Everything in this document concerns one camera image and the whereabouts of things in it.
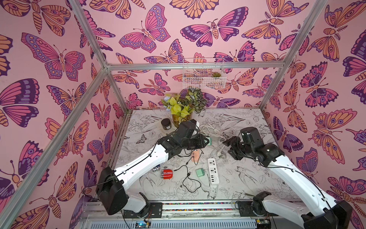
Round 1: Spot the green power adapter cube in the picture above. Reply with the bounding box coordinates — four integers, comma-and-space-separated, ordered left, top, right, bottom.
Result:
207, 137, 212, 146

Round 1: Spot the small plant in basket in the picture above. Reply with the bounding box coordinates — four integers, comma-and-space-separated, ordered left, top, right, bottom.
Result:
211, 72, 221, 78

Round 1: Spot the white wire wall basket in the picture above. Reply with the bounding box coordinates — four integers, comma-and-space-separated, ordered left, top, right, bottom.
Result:
182, 62, 227, 90

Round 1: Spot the pink power strip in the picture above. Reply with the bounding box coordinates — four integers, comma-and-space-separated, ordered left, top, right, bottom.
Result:
192, 149, 201, 164

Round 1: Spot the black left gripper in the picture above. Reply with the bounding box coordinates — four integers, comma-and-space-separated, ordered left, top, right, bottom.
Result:
180, 135, 210, 151

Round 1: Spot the small black jar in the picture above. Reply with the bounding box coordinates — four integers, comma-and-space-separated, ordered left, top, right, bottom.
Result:
161, 118, 172, 130

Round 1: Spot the white power plug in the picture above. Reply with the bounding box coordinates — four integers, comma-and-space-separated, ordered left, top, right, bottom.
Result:
216, 150, 227, 159

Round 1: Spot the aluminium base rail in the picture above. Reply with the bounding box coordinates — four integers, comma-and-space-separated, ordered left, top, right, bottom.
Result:
77, 199, 300, 229

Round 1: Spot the potted green artificial plant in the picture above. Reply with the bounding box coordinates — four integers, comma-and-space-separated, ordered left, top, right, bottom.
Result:
161, 88, 208, 127

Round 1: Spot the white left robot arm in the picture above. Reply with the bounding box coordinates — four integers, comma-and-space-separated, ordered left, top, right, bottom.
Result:
96, 119, 209, 218

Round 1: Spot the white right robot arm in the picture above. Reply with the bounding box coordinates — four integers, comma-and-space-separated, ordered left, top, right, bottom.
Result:
223, 127, 353, 229

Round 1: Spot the black charging cable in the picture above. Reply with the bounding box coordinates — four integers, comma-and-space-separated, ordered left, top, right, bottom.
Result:
171, 147, 205, 193

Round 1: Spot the white power strip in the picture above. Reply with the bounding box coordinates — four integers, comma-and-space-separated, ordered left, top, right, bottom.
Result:
207, 158, 220, 185

